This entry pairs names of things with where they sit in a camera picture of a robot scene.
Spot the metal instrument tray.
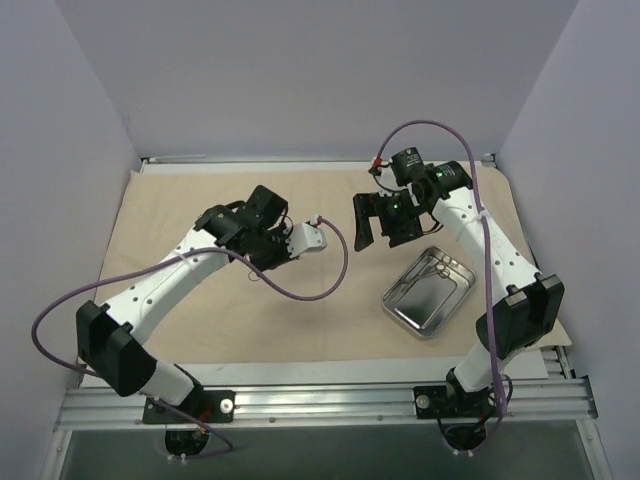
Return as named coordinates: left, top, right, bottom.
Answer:
left=381, top=246, right=476, bottom=340

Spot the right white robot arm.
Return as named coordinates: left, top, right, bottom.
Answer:
left=353, top=160, right=565, bottom=413

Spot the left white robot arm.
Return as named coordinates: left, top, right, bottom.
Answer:
left=76, top=185, right=289, bottom=419

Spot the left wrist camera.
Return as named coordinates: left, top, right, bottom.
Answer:
left=285, top=215, right=327, bottom=259

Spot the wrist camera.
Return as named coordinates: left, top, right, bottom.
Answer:
left=368, top=147, right=426, bottom=187
left=285, top=215, right=327, bottom=259

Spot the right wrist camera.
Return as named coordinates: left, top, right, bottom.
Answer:
left=368, top=147, right=426, bottom=187

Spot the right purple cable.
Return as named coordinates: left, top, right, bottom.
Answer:
left=374, top=119, right=514, bottom=454

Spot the purple cable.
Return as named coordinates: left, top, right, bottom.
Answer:
left=374, top=119, right=514, bottom=454
left=31, top=215, right=350, bottom=459

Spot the back aluminium rail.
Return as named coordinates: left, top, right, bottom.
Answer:
left=140, top=154, right=206, bottom=163

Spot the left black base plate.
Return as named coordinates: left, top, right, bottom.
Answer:
left=142, top=386, right=236, bottom=425

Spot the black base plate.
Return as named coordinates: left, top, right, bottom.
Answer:
left=142, top=386, right=236, bottom=425
left=412, top=383, right=498, bottom=419

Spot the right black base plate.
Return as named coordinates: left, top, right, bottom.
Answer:
left=412, top=383, right=498, bottom=419

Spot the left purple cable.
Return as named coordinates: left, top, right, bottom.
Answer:
left=31, top=215, right=350, bottom=459

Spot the front aluminium rail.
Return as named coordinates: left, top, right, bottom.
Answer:
left=56, top=379, right=598, bottom=431

